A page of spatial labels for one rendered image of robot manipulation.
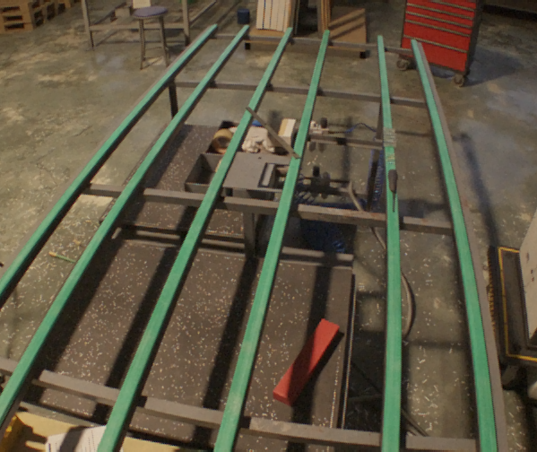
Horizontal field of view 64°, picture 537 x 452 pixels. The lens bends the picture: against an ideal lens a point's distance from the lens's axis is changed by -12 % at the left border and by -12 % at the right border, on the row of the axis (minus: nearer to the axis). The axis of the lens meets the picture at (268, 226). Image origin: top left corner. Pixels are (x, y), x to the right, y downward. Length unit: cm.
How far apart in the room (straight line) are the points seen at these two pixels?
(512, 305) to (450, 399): 48
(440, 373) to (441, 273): 64
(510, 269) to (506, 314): 29
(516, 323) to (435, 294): 59
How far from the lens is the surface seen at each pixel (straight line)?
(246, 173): 167
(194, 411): 110
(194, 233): 142
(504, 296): 219
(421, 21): 484
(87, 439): 133
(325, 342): 144
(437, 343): 233
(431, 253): 275
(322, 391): 140
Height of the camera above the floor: 179
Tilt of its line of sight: 40 degrees down
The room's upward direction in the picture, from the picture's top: straight up
